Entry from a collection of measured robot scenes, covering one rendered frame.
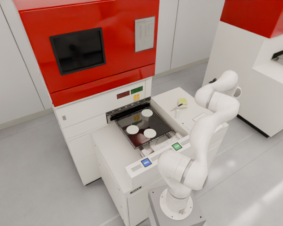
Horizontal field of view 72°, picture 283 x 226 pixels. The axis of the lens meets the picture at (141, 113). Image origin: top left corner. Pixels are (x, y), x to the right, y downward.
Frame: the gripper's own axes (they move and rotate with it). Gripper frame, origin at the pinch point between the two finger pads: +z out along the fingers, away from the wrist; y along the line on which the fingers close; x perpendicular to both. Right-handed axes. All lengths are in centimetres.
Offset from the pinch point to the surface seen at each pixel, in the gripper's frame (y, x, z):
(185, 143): -31, 37, -22
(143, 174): -38, 74, -35
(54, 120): -31, 169, 158
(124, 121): -15, 75, 14
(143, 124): -20, 61, 7
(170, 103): -9.8, 31.3, 16.9
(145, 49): 40, 50, -3
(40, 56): 45, 115, -27
